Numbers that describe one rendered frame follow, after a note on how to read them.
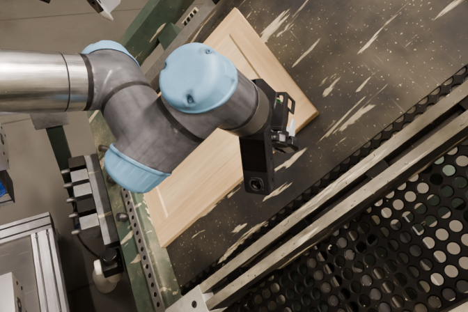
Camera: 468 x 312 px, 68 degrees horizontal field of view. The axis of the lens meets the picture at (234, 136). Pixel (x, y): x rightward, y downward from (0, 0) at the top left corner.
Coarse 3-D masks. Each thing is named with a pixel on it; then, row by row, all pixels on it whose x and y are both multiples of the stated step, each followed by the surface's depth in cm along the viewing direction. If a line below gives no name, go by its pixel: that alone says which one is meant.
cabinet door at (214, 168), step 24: (240, 24) 97; (216, 48) 101; (240, 48) 95; (264, 48) 90; (264, 72) 88; (288, 120) 80; (216, 144) 93; (192, 168) 96; (216, 168) 91; (240, 168) 86; (168, 192) 100; (192, 192) 94; (216, 192) 89; (168, 216) 98; (192, 216) 92; (168, 240) 95
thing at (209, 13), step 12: (228, 0) 103; (204, 12) 105; (216, 12) 104; (192, 24) 107; (204, 24) 106; (180, 36) 109; (192, 36) 107; (168, 48) 112; (156, 72) 113; (156, 84) 116
